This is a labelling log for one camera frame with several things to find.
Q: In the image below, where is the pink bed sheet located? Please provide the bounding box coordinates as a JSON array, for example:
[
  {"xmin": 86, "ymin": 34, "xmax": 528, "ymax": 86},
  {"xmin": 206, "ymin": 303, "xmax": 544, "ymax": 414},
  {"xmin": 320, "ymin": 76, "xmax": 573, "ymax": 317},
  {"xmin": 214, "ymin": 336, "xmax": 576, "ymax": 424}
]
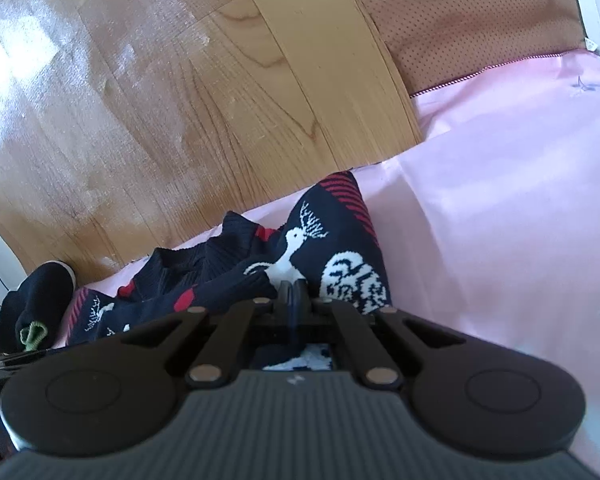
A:
[{"xmin": 54, "ymin": 46, "xmax": 600, "ymax": 480}]

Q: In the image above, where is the wooden headboard panel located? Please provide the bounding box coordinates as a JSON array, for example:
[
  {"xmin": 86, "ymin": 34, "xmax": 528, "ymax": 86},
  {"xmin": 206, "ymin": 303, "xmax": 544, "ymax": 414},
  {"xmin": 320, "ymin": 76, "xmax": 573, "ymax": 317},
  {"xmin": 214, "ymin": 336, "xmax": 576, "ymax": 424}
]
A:
[{"xmin": 0, "ymin": 0, "xmax": 422, "ymax": 282}]

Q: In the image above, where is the folded black green sweater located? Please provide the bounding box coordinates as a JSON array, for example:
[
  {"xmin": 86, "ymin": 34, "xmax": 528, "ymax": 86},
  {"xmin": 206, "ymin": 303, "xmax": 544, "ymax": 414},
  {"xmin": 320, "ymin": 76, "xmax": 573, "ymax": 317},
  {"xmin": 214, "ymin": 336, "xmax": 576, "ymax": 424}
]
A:
[{"xmin": 0, "ymin": 260, "xmax": 76, "ymax": 354}]

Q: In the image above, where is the brown mesh pillow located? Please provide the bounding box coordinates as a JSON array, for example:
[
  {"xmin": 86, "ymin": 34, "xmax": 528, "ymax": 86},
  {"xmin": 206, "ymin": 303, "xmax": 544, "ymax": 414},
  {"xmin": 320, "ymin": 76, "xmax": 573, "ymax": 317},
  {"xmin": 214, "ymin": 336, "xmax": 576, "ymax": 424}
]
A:
[{"xmin": 358, "ymin": 0, "xmax": 585, "ymax": 94}]

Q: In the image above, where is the navy reindeer pattern sweater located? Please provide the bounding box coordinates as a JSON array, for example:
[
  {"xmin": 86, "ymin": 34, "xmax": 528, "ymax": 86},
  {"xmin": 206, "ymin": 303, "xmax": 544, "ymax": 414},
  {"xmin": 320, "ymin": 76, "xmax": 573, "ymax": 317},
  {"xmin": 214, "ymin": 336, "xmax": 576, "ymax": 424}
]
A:
[{"xmin": 66, "ymin": 171, "xmax": 391, "ymax": 346}]

